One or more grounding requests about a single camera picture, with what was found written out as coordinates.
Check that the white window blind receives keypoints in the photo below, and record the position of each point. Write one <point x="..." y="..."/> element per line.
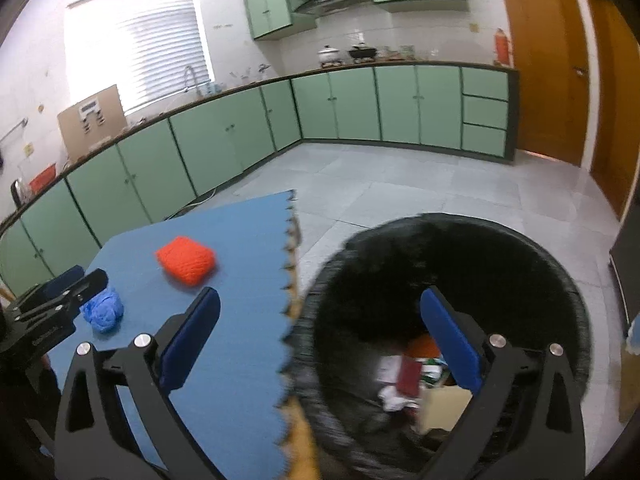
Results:
<point x="135" y="45"/>

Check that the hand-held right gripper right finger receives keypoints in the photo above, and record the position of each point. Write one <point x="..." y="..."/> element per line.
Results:
<point x="452" y="345"/>

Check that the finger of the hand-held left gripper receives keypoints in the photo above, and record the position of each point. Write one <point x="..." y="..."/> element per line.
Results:
<point x="92" y="282"/>
<point x="65" y="280"/>

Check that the cardboard box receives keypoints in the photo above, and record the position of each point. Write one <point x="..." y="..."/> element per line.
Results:
<point x="100" y="135"/>

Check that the blue foam mat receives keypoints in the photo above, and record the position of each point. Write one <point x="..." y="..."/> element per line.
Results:
<point x="240" y="260"/>

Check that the blue cloth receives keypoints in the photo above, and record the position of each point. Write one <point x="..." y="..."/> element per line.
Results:
<point x="635" y="332"/>

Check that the range hood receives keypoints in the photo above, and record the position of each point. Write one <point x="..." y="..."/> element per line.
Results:
<point x="330" y="4"/>

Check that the green lower kitchen cabinets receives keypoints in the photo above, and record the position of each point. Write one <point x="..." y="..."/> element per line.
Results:
<point x="350" y="105"/>

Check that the wooden board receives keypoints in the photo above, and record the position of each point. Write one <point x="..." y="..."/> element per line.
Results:
<point x="630" y="385"/>

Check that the black cabinet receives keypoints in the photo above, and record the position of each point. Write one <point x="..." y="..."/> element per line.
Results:
<point x="630" y="260"/>

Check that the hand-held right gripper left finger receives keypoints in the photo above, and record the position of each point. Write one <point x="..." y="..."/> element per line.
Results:
<point x="192" y="345"/>

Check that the orange thermos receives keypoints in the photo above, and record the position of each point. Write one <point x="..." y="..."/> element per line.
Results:
<point x="502" y="47"/>

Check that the metal faucet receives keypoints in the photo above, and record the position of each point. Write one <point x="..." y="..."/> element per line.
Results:
<point x="189" y="71"/>

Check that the black wok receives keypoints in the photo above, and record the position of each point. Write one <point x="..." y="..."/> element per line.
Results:
<point x="362" y="53"/>

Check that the blue plastic bag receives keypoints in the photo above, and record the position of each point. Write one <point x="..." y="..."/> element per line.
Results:
<point x="102" y="310"/>

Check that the black trash bin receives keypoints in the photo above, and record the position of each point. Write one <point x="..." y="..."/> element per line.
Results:
<point x="400" y="260"/>

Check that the orange knitted sponge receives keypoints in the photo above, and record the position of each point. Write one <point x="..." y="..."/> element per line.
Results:
<point x="185" y="260"/>

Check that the beige carton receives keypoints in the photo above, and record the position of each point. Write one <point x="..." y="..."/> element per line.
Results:
<point x="442" y="407"/>

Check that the wooden door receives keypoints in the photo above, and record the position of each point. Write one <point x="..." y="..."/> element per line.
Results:
<point x="545" y="60"/>
<point x="615" y="125"/>

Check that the dark red packet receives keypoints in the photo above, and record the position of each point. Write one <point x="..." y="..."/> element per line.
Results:
<point x="410" y="377"/>

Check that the white pot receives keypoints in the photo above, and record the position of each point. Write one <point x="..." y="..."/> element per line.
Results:
<point x="329" y="55"/>

